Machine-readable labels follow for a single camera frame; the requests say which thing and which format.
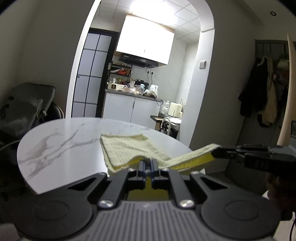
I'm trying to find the yellow knitted towel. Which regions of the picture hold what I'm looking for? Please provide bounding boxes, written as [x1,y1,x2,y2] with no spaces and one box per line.
[99,133,221,201]

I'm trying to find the hanging coats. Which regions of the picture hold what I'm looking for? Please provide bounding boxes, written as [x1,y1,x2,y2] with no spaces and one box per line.
[238,54,289,128]

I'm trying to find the white kitchen cabinet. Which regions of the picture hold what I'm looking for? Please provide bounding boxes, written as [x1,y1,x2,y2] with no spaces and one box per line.
[102,90,163,129]

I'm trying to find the white electric kettle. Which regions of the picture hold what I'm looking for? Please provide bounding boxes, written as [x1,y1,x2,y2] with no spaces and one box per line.
[149,84,158,98]

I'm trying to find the black kitchen shelf rack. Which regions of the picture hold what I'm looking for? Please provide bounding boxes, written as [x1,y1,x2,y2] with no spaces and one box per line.
[107,61,132,85]

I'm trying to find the black range hood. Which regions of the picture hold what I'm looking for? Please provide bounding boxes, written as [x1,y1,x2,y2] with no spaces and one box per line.
[119,53,159,68]

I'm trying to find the black bag on chair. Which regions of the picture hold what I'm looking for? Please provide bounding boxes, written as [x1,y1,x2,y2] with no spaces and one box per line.
[1,82,64,147]

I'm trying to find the black framed glass door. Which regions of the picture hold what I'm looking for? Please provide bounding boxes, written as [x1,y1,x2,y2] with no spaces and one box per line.
[71,28,119,118]

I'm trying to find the white upper cabinet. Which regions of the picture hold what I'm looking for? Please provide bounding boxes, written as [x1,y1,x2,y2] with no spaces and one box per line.
[116,15,175,65]

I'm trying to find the wall light switch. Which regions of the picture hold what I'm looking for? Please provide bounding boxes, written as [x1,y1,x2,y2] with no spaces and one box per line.
[199,60,207,69]

